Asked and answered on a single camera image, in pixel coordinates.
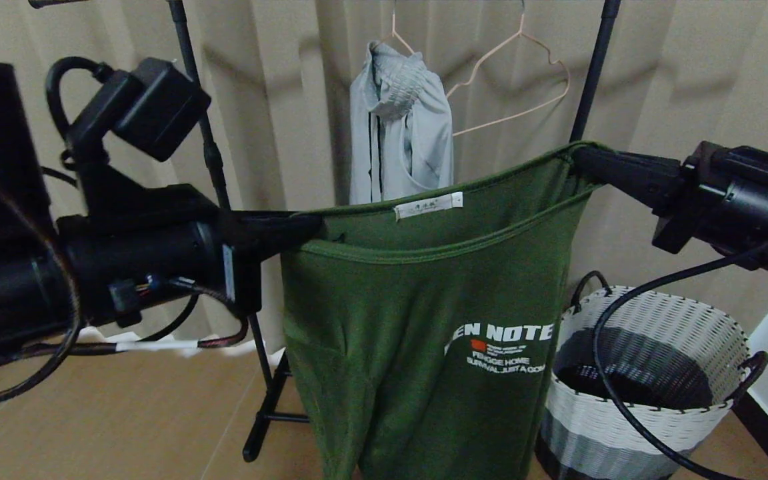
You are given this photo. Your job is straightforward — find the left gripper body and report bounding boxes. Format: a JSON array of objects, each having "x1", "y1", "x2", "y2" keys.
[{"x1": 0, "y1": 212, "x2": 263, "y2": 349}]

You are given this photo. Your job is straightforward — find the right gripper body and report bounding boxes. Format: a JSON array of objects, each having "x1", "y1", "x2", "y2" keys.
[{"x1": 653, "y1": 140, "x2": 768, "y2": 284}]

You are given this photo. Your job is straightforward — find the pink clothes hanger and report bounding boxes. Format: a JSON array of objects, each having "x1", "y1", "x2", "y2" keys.
[
  {"x1": 387, "y1": 0, "x2": 419, "y2": 57},
  {"x1": 446, "y1": 0, "x2": 571, "y2": 138}
]

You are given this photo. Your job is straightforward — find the green garment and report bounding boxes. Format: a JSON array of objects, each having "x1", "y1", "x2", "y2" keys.
[{"x1": 281, "y1": 140, "x2": 606, "y2": 480}]

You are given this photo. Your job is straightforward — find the pale grey shorts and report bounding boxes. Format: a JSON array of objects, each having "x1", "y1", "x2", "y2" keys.
[{"x1": 349, "y1": 40, "x2": 455, "y2": 206}]

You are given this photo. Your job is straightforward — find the white laundry basket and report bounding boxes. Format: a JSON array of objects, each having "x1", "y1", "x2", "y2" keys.
[{"x1": 534, "y1": 270, "x2": 768, "y2": 480}]

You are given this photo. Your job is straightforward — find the black clothes rack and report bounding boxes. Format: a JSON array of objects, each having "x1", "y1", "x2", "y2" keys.
[{"x1": 27, "y1": 0, "x2": 625, "y2": 463}]

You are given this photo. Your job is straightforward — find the beige curtain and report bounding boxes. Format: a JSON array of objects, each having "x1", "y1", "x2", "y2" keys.
[{"x1": 0, "y1": 0, "x2": 768, "y2": 361}]

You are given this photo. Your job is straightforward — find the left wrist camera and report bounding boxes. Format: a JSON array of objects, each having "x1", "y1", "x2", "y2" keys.
[{"x1": 64, "y1": 57, "x2": 213, "y2": 222}]

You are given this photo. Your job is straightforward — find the black cable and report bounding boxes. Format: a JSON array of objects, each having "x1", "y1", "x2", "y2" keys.
[
  {"x1": 592, "y1": 213, "x2": 768, "y2": 480},
  {"x1": 45, "y1": 56, "x2": 115, "y2": 142}
]

